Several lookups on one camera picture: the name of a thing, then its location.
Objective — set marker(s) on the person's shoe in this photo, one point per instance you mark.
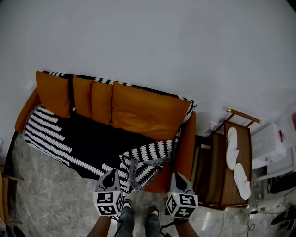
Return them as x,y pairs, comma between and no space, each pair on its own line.
127,204
153,211

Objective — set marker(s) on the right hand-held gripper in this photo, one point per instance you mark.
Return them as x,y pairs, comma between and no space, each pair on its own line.
182,204

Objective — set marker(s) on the wide orange sofa cushion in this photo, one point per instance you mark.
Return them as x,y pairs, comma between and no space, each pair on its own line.
148,113

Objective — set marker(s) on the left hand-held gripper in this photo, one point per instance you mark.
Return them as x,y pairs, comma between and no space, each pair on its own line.
106,203

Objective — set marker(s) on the orange sofa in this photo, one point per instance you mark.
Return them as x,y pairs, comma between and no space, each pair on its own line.
185,143

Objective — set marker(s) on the person's right shoe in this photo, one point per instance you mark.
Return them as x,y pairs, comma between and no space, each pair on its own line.
153,211

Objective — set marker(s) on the wooden shelf rack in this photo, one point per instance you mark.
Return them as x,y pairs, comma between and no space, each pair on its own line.
219,180

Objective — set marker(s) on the person's left shoe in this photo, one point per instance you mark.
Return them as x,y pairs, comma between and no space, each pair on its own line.
127,204

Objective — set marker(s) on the black white patterned throw blanket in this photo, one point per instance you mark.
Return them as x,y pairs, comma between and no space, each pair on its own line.
92,139

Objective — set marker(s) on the person's left forearm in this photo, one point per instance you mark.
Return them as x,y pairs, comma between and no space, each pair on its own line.
99,228

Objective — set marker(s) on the white water dispenser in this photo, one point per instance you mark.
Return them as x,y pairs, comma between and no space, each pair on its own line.
268,145

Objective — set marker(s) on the white slipper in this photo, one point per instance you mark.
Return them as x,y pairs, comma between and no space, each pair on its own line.
242,181
232,148

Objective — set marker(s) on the person's right forearm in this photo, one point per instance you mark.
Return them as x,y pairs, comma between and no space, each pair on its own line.
186,230

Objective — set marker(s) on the clear water bottle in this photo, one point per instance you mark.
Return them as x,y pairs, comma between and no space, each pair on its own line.
290,129

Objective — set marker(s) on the black power adapter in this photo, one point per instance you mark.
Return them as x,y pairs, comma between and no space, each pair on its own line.
254,211

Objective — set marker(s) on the wooden chair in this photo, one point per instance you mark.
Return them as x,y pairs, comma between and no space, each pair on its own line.
4,201

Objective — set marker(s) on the person's right leg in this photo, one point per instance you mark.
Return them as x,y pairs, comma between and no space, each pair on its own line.
152,226

